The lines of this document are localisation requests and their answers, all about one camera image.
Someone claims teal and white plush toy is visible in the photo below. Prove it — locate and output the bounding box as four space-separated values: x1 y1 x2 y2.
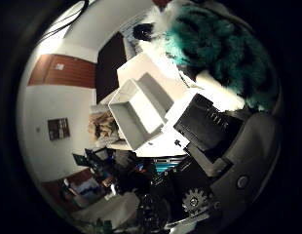
132 0 280 112

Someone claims white rectangular container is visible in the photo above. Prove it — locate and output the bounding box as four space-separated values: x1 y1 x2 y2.
107 72 175 152

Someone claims teal rack with bars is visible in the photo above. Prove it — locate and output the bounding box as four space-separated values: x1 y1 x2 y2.
153 158 182 174

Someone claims dark door panel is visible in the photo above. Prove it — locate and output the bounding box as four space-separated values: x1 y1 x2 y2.
94 31 128 104

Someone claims person in light shirt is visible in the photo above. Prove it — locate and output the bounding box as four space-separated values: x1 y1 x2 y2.
61 176 105 209

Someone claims black camera tripod stand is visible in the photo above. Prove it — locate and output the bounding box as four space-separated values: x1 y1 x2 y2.
72 148 108 174

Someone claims dark framed wall picture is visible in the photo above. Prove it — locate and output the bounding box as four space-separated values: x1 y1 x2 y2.
47 117 71 141

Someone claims black cable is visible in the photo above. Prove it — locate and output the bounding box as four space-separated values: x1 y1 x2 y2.
36 0 91 45

